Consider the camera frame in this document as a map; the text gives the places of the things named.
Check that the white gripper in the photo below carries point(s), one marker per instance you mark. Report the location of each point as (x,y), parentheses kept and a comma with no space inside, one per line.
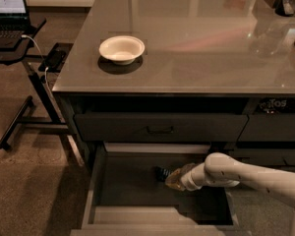
(187,179)

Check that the blue rxbar wrapper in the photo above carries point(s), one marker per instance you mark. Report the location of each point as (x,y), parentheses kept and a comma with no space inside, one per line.
(161,174)

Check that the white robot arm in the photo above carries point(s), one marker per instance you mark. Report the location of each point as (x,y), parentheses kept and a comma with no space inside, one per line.
(221,170)

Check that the open grey middle drawer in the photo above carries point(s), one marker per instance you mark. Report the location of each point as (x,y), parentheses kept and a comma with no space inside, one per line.
(125,199)

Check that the right grey top drawer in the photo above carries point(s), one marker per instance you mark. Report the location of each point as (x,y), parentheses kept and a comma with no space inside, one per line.
(269,128)

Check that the right grey middle drawer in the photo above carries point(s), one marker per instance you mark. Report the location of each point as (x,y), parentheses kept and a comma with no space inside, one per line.
(282,159)

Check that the grey counter cabinet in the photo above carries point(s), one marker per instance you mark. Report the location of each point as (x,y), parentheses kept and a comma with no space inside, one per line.
(201,57)

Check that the black chips bag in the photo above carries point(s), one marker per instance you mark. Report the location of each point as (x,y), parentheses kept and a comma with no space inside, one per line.
(276,105)

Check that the white paper bowl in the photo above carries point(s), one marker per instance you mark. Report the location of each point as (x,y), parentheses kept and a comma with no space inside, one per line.
(122,49)

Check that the black laptop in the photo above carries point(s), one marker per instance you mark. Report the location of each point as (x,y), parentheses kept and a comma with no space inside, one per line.
(14,22)

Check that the black drawer handle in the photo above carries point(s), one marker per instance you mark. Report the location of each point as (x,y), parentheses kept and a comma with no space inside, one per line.
(160,130)

